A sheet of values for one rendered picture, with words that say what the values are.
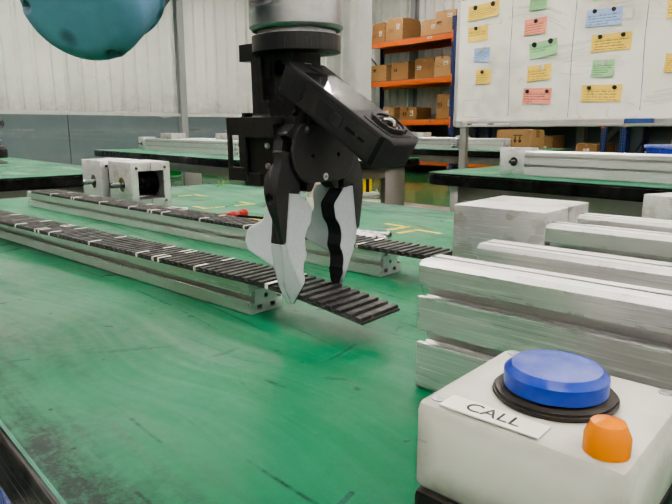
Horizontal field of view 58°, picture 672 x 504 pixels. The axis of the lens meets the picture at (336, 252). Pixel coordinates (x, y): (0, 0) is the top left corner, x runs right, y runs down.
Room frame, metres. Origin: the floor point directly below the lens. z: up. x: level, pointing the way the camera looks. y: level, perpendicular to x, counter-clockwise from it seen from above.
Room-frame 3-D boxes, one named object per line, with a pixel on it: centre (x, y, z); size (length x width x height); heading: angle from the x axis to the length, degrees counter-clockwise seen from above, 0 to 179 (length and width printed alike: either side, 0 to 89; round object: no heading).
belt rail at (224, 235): (1.00, 0.30, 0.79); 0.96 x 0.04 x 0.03; 48
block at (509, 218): (0.57, -0.17, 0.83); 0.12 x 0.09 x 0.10; 138
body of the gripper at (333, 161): (0.51, 0.04, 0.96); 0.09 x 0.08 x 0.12; 48
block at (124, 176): (1.30, 0.43, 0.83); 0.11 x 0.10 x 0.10; 135
